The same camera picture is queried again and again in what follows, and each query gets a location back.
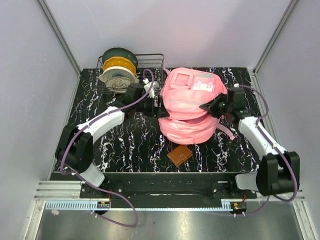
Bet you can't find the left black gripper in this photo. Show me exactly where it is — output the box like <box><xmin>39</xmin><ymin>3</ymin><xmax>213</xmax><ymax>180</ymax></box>
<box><xmin>134</xmin><ymin>94</ymin><xmax>170</xmax><ymax>119</ymax></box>

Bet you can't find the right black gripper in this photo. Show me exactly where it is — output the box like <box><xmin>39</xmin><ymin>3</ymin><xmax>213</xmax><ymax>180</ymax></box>
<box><xmin>200</xmin><ymin>92</ymin><xmax>233</xmax><ymax>120</ymax></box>

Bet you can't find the pink student backpack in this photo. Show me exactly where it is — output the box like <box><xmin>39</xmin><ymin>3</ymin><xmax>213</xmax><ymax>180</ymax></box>
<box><xmin>158</xmin><ymin>67</ymin><xmax>235</xmax><ymax>145</ymax></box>

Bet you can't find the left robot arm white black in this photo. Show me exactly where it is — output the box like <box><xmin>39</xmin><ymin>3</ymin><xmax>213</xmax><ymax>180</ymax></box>
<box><xmin>55</xmin><ymin>80</ymin><xmax>169</xmax><ymax>198</ymax></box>

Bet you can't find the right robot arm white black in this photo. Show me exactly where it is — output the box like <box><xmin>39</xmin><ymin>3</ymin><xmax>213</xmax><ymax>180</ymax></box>
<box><xmin>200</xmin><ymin>84</ymin><xmax>300</xmax><ymax>202</ymax></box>

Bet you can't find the grey patterned plate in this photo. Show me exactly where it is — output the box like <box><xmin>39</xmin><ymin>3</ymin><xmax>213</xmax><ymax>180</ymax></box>
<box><xmin>105</xmin><ymin>76</ymin><xmax>139</xmax><ymax>94</ymax></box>

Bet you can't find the brown leather wallet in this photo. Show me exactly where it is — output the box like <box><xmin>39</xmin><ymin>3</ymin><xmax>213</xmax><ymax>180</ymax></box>
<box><xmin>167</xmin><ymin>145</ymin><xmax>193</xmax><ymax>167</ymax></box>

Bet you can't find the white rimmed plate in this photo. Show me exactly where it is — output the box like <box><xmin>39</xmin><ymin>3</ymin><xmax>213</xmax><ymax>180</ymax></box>
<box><xmin>98</xmin><ymin>66</ymin><xmax>139</xmax><ymax>83</ymax></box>

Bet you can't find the yellow dotted plate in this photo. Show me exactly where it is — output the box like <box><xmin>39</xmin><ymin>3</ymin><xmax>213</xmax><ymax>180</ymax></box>
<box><xmin>102</xmin><ymin>56</ymin><xmax>137</xmax><ymax>76</ymax></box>

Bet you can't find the dark green plate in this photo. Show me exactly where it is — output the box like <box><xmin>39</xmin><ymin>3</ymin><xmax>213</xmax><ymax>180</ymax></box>
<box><xmin>102</xmin><ymin>47</ymin><xmax>138</xmax><ymax>68</ymax></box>

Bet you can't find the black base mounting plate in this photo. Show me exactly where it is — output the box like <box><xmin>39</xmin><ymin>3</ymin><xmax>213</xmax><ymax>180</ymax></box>
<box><xmin>79</xmin><ymin>171</ymin><xmax>258</xmax><ymax>200</ymax></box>

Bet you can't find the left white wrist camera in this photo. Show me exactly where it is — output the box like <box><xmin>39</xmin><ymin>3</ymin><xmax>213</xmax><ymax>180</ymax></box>
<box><xmin>142</xmin><ymin>78</ymin><xmax>160</xmax><ymax>98</ymax></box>

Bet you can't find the metal wire dish rack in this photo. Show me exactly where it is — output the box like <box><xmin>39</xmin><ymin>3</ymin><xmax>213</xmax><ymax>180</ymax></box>
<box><xmin>94</xmin><ymin>53</ymin><xmax>166</xmax><ymax>94</ymax></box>

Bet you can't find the aluminium frame rail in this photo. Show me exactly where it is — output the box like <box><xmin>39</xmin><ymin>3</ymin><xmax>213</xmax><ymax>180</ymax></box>
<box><xmin>33</xmin><ymin>180</ymin><xmax>307</xmax><ymax>201</ymax></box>

